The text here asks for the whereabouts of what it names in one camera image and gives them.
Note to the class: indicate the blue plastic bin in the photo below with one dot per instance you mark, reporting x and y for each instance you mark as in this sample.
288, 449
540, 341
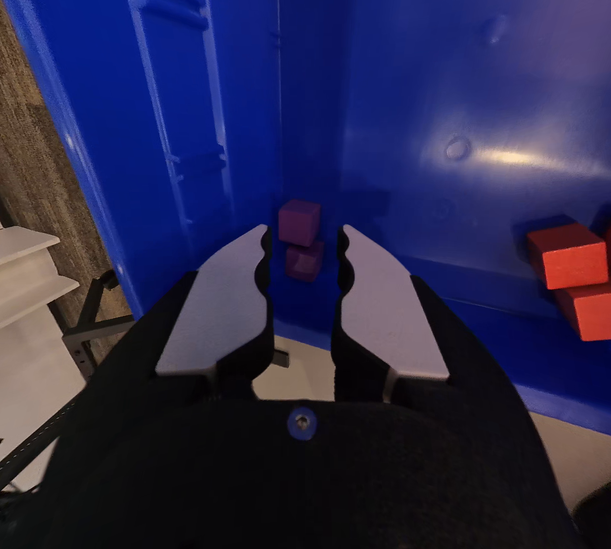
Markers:
405, 81

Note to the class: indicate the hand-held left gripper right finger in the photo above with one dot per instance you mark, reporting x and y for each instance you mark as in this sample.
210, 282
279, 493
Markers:
391, 320

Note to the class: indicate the black mesh chair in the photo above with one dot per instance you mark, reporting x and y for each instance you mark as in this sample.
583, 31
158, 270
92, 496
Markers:
596, 520

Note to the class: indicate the purple wooden cube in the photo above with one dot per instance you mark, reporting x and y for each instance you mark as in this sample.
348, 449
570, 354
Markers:
299, 222
303, 265

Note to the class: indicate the red wooden cube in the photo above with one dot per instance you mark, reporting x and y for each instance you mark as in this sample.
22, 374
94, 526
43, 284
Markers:
589, 312
607, 248
568, 258

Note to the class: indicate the white layered panels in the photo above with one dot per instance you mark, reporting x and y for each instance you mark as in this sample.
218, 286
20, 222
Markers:
28, 262

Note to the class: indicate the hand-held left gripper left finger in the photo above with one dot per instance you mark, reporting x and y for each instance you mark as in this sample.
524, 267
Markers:
215, 320

